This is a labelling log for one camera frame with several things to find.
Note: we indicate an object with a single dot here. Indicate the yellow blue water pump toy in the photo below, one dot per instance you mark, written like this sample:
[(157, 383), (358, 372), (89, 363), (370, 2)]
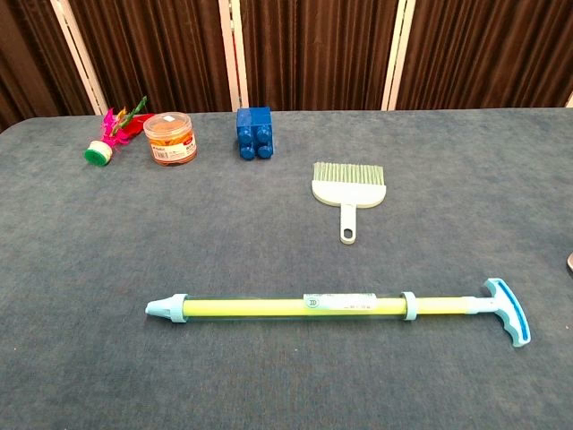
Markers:
[(447, 304)]

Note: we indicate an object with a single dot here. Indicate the pale green hand brush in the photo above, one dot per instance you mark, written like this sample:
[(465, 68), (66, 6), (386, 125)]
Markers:
[(349, 190)]

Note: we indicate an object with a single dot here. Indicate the blue plastic building block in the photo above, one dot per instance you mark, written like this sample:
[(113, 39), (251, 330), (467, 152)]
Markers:
[(255, 127)]

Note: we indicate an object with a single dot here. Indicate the clear jar of rubber bands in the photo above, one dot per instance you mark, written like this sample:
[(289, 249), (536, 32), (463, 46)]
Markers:
[(170, 141)]

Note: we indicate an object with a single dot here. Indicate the brown pleated curtain panel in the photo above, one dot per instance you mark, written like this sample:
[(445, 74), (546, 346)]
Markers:
[(313, 49), (488, 49), (27, 58), (152, 49)]

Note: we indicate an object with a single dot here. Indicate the colourful feather shuttlecock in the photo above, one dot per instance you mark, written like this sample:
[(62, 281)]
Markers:
[(99, 154)]

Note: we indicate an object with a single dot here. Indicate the white screen frame post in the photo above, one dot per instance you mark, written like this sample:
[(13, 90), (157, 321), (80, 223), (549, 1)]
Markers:
[(233, 54), (396, 54), (570, 100), (78, 54)]

